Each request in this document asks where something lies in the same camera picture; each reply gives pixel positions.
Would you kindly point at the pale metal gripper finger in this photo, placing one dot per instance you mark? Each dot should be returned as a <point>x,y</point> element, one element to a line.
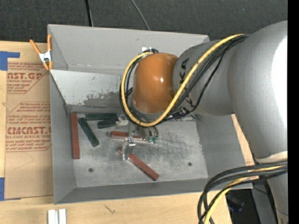
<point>121,123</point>
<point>126,151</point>

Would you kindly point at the red-brown flat block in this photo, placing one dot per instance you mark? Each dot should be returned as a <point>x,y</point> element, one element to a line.
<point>144,167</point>
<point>75,136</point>
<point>119,134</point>

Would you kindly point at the dark green flat block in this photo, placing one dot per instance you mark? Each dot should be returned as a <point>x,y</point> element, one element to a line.
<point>88,132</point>
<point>106,123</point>
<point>100,116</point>

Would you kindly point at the grey metal bin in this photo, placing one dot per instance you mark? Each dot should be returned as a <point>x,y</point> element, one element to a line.
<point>163,155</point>

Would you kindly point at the brown cardboard board, red print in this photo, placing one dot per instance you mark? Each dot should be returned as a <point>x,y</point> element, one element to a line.
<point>28,167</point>

